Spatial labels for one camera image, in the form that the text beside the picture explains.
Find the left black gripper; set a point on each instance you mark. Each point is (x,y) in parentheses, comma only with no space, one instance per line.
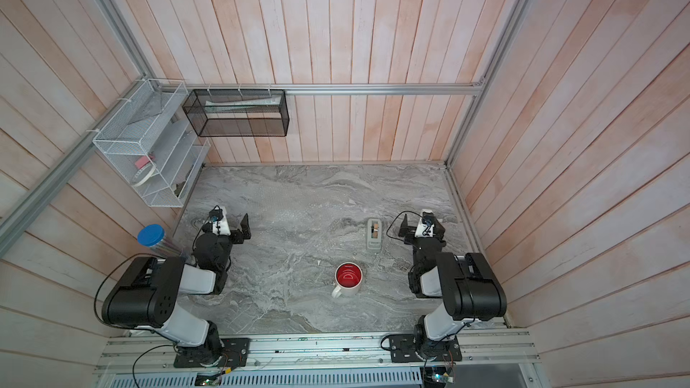
(246,233)

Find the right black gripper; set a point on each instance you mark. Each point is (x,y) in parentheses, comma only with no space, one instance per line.
(411,233)

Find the red white ceramic mug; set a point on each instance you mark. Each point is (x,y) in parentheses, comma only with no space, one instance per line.
(348,280)

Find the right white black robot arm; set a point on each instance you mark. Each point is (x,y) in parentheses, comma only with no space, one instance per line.
(468,289)

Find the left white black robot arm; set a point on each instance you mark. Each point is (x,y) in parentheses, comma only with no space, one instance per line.
(145,296)

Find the blue lid plastic jar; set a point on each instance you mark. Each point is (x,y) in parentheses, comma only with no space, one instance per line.
(155,238)

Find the white tape roll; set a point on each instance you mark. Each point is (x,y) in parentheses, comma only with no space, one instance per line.
(143,175)

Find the pink eraser block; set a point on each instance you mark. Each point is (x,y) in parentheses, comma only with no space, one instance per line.
(142,162)

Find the paper sheet in basket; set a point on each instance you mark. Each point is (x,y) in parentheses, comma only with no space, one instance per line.
(232,106)

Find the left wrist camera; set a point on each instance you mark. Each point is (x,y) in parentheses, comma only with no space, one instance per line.
(215,216)

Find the black mesh wall basket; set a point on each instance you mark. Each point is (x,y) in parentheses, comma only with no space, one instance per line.
(208,125)

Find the white wire mesh shelf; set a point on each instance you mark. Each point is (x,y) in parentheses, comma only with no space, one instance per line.
(148,122)

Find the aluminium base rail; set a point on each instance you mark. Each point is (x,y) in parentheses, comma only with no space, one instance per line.
(323,350)

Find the horizontal aluminium wall rail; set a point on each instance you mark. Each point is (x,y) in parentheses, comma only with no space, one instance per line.
(349,89)

